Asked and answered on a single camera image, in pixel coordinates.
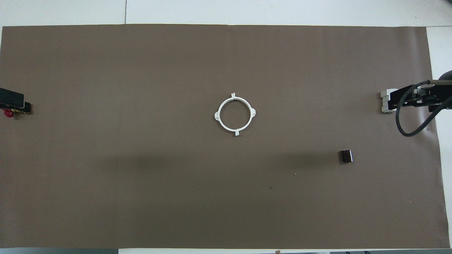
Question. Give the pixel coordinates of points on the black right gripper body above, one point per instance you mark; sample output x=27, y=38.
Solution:
x=439, y=95

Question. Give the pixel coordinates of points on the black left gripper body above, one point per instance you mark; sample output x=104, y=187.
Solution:
x=12, y=98

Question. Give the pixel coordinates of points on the grey circuit breaker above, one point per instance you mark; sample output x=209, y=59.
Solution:
x=384, y=106

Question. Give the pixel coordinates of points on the dark brown small cylinder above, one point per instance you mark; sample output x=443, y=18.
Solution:
x=346, y=156

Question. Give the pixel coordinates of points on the brown table mat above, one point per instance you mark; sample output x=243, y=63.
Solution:
x=212, y=183

